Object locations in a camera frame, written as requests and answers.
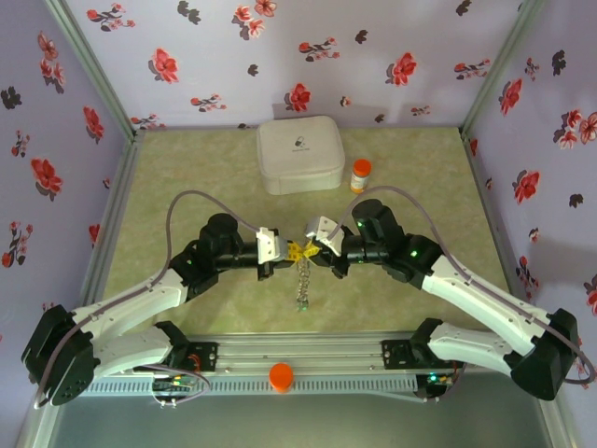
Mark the green key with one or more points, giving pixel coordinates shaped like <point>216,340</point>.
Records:
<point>303,307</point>

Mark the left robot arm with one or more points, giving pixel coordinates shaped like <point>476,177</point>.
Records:
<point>140,298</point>

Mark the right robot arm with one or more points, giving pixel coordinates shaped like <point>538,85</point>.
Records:
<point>476,298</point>

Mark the orange-capped pill bottle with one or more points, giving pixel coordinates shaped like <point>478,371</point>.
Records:
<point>360,177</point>

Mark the white zip case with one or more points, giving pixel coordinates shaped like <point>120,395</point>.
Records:
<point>301,154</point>

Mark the orange round knob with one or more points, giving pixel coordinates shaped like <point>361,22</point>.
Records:
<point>281,375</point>

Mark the small green circuit board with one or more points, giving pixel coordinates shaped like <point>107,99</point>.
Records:
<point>175,382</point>
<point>438,379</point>

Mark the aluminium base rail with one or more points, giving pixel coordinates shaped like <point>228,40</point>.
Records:
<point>298,347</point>

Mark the aluminium corner post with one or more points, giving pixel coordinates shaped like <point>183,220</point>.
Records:
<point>93,70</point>
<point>503,67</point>

